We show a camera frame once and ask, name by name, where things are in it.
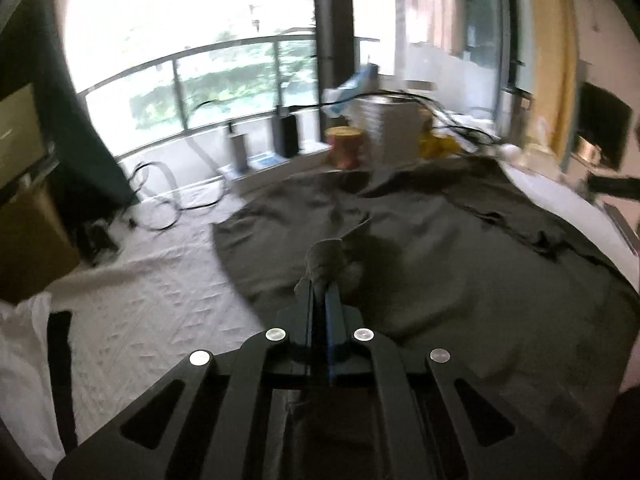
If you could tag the white garment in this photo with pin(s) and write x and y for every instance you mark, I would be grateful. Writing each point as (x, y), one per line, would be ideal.
(22, 360)

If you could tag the dark monitor screen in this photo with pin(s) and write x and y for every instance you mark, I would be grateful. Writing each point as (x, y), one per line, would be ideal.
(17, 135)

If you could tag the dark green curtain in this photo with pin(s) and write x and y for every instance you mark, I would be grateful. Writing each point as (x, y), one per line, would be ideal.
(95, 160)

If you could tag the white round object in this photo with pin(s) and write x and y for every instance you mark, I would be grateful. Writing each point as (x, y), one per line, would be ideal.
(510, 152)

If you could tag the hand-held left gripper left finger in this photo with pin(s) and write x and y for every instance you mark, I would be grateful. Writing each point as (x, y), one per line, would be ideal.
(295, 325)

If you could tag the grey printed t-shirt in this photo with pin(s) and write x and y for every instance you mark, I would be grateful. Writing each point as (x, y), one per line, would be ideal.
(450, 260)

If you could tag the white woven basket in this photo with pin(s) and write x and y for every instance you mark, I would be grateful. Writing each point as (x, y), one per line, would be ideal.
(390, 130)

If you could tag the yellow packet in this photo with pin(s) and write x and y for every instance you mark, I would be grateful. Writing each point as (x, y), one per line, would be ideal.
(439, 146)

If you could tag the white charger block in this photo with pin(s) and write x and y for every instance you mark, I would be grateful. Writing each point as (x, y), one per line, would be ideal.
(237, 152)

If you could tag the blue and white cloth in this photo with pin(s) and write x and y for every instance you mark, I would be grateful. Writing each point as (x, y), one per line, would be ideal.
(350, 90)

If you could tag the balcony glass railing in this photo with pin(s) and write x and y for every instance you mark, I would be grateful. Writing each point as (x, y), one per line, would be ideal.
(225, 85)

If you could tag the yellow curtain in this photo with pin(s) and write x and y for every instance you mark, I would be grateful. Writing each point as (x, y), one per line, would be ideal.
(547, 50)

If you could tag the small black adapter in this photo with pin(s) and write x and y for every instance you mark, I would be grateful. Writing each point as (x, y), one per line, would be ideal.
(97, 242)

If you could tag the red and yellow can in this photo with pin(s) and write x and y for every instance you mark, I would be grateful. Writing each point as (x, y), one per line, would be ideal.
(345, 147)

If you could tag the metal kettle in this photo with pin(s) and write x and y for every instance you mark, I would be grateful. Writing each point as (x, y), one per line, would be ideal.
(586, 146)

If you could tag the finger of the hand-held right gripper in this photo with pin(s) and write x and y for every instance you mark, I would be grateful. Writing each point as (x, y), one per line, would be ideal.
(615, 183)

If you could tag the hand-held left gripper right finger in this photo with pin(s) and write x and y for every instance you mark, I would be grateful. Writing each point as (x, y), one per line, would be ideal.
(334, 325)

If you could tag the brown cardboard box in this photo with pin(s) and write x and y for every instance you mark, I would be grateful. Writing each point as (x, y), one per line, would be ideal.
(30, 250)

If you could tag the white power strip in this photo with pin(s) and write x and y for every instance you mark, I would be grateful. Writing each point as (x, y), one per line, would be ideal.
(260, 162)

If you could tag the black charger block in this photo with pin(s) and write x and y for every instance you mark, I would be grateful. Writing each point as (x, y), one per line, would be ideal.
(286, 135)

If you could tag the hanging pink garment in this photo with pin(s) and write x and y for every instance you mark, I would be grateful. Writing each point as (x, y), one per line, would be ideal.
(440, 5)

